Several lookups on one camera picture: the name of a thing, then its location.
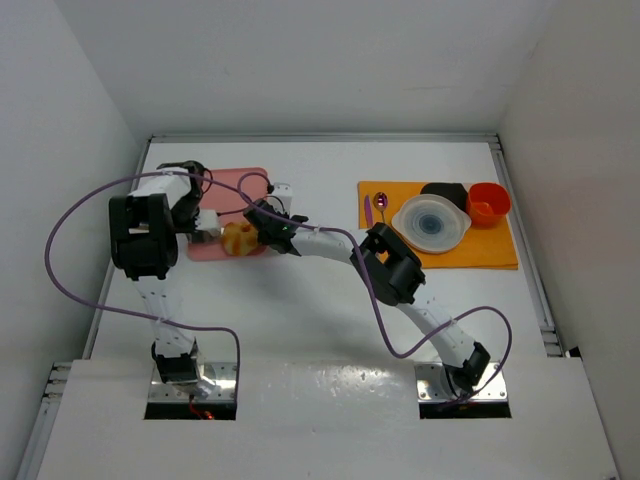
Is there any orange cup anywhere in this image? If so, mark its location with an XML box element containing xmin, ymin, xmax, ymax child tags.
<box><xmin>466</xmin><ymin>182</ymin><xmax>512</xmax><ymax>227</ymax></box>

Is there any metal cake server wooden handle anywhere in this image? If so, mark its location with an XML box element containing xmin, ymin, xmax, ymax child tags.
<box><xmin>187</xmin><ymin>228</ymin><xmax>222</xmax><ymax>245</ymax></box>

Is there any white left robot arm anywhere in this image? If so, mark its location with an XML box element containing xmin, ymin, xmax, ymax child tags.
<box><xmin>109</xmin><ymin>161</ymin><xmax>221</xmax><ymax>398</ymax></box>

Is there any white foam front panel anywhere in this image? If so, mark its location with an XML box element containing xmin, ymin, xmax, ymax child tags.
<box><xmin>39</xmin><ymin>358</ymin><xmax>617</xmax><ymax>479</ymax></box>

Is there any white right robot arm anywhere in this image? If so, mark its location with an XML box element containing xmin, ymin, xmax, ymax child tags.
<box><xmin>243</xmin><ymin>200</ymin><xmax>490</xmax><ymax>397</ymax></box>

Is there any pink cutting board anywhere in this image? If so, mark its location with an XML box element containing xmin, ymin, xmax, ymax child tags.
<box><xmin>187</xmin><ymin>167</ymin><xmax>268</xmax><ymax>262</ymax></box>

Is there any purple iridescent knife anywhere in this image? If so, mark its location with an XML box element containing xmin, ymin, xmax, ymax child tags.
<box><xmin>363</xmin><ymin>195</ymin><xmax>374</xmax><ymax>228</ymax></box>

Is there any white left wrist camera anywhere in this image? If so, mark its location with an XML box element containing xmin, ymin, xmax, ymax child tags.
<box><xmin>195</xmin><ymin>209</ymin><xmax>220</xmax><ymax>235</ymax></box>

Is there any clear glass plate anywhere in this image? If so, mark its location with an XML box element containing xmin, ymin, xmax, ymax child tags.
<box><xmin>391</xmin><ymin>194</ymin><xmax>472</xmax><ymax>254</ymax></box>

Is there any golden bread roll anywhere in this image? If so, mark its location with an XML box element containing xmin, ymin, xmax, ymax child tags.
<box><xmin>221</xmin><ymin>222</ymin><xmax>259</xmax><ymax>257</ymax></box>

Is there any purple iridescent spoon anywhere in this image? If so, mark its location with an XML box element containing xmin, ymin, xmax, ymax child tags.
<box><xmin>373</xmin><ymin>191</ymin><xmax>389</xmax><ymax>223</ymax></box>

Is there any orange placemat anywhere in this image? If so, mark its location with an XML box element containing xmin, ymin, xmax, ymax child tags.
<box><xmin>357</xmin><ymin>181</ymin><xmax>519</xmax><ymax>270</ymax></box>

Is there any black coaster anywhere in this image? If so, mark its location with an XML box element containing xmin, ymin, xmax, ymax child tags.
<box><xmin>420</xmin><ymin>182</ymin><xmax>468</xmax><ymax>212</ymax></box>

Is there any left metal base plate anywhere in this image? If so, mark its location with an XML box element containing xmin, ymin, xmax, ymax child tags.
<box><xmin>147</xmin><ymin>362</ymin><xmax>237</xmax><ymax>404</ymax></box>

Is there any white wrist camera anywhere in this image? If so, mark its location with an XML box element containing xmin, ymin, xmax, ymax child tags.
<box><xmin>266</xmin><ymin>182</ymin><xmax>293</xmax><ymax>214</ymax></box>
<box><xmin>195</xmin><ymin>209</ymin><xmax>220</xmax><ymax>235</ymax></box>

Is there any metal base plate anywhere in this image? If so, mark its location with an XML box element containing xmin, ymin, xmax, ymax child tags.
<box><xmin>414</xmin><ymin>362</ymin><xmax>508</xmax><ymax>405</ymax></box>
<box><xmin>147</xmin><ymin>362</ymin><xmax>237</xmax><ymax>404</ymax></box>

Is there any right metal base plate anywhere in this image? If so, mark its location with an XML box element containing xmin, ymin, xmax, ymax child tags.
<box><xmin>414</xmin><ymin>362</ymin><xmax>508</xmax><ymax>405</ymax></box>

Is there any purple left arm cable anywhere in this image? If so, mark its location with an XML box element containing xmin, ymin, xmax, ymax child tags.
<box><xmin>43</xmin><ymin>171</ymin><xmax>261</xmax><ymax>401</ymax></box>

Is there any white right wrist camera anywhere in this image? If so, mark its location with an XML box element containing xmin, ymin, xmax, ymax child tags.
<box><xmin>266</xmin><ymin>182</ymin><xmax>293</xmax><ymax>214</ymax></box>

